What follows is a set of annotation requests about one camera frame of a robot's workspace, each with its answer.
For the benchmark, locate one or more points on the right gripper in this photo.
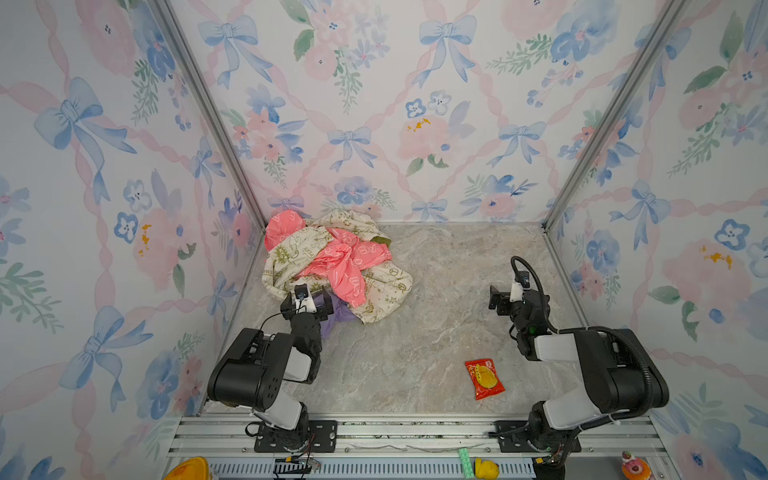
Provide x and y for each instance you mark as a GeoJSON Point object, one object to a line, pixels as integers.
{"type": "Point", "coordinates": [504, 297]}

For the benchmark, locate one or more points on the purple cloth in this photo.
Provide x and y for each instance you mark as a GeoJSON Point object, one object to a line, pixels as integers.
{"type": "Point", "coordinates": [341, 314]}

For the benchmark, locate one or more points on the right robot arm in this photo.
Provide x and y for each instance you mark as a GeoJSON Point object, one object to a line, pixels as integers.
{"type": "Point", "coordinates": [618, 380]}

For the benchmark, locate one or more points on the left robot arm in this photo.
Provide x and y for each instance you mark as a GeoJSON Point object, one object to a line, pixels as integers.
{"type": "Point", "coordinates": [251, 372]}

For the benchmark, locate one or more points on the pink patterned cloth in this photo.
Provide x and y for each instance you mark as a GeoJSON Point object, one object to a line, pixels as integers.
{"type": "Point", "coordinates": [337, 249]}

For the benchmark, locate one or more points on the cream green patterned cloth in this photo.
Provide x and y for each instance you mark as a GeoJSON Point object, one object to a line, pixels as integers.
{"type": "Point", "coordinates": [387, 286]}

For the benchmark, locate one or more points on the red snack packet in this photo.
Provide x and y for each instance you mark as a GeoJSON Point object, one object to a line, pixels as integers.
{"type": "Point", "coordinates": [484, 378]}

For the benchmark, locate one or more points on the yellow rubber duck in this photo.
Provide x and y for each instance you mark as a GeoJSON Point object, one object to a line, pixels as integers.
{"type": "Point", "coordinates": [486, 469]}

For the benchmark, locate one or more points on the green toy brick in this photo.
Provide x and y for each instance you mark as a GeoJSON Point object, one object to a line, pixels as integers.
{"type": "Point", "coordinates": [466, 463]}

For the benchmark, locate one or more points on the yellow toy at left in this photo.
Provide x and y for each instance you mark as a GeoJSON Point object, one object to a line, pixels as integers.
{"type": "Point", "coordinates": [197, 468]}

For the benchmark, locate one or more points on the pink toy cake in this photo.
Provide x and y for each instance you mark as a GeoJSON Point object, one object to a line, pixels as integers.
{"type": "Point", "coordinates": [634, 468]}

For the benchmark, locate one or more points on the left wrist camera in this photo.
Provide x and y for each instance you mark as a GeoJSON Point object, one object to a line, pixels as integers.
{"type": "Point", "coordinates": [303, 299]}

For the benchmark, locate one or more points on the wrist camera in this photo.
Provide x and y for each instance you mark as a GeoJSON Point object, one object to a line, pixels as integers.
{"type": "Point", "coordinates": [303, 299]}
{"type": "Point", "coordinates": [520, 284]}

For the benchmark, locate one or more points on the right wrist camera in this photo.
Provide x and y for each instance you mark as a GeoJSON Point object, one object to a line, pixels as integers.
{"type": "Point", "coordinates": [520, 284]}

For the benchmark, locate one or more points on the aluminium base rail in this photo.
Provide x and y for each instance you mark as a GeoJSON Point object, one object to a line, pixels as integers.
{"type": "Point", "coordinates": [393, 446]}

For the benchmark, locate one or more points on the left corner aluminium post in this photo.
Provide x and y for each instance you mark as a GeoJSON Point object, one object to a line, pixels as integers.
{"type": "Point", "coordinates": [179, 45]}

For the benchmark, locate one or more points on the corner aluminium post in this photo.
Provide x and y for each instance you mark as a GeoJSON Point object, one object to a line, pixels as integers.
{"type": "Point", "coordinates": [641, 65]}
{"type": "Point", "coordinates": [179, 45]}

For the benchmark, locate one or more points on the right corner aluminium post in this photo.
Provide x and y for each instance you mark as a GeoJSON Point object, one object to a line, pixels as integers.
{"type": "Point", "coordinates": [641, 65]}

